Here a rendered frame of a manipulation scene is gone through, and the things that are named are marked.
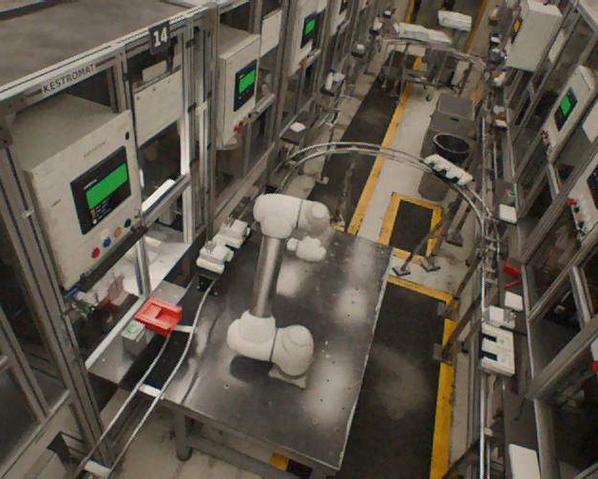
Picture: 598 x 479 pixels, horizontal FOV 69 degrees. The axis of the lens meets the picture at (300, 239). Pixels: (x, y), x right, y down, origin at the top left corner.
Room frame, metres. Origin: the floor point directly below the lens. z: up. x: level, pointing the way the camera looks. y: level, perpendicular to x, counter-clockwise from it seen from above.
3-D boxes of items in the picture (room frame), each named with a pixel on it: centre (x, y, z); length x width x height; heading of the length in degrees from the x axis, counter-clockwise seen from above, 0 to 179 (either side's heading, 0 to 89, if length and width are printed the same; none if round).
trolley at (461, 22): (8.03, -1.78, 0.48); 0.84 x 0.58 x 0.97; 177
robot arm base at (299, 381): (1.21, -0.09, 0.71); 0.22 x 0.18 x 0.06; 169
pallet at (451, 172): (3.08, -1.03, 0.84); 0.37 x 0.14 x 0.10; 47
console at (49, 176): (1.09, 0.78, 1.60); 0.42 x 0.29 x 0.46; 169
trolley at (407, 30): (6.86, -1.14, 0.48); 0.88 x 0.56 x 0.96; 97
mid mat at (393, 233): (3.41, -1.03, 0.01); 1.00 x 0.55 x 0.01; 169
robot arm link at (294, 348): (1.19, -0.07, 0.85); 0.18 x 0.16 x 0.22; 89
